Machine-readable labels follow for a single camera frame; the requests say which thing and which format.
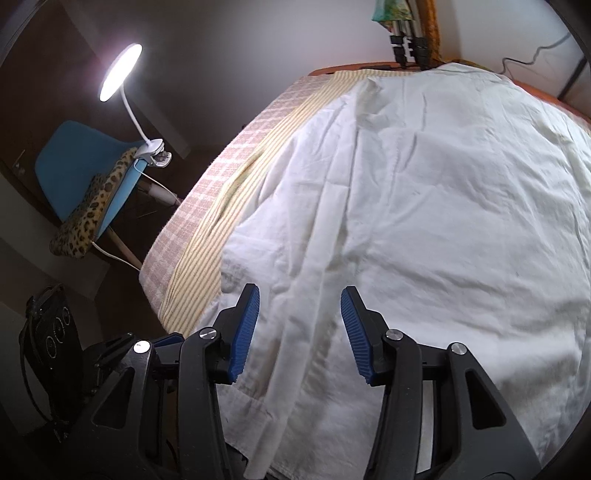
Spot black ring light cable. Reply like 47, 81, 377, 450
500, 31, 574, 77

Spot white clip desk lamp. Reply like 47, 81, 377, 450
98, 43, 174, 169

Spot leopard print cushion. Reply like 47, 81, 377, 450
49, 147, 137, 259

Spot black mini tripod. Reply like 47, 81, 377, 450
557, 57, 588, 101

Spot pink checked blanket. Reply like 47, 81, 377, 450
139, 74, 329, 312

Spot colourful patterned cloth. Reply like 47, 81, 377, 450
373, 0, 443, 70

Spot folded silver tripod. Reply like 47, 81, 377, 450
387, 1, 429, 70

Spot blue plastic chair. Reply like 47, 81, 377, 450
35, 120, 141, 221

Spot orange mattress edge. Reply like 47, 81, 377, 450
311, 62, 590, 123

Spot white lamp cable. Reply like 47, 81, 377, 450
89, 168, 184, 273

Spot white long-sleeved shirt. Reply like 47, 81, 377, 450
204, 77, 590, 479

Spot yellow striped bed sheet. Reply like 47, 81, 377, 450
157, 67, 408, 338

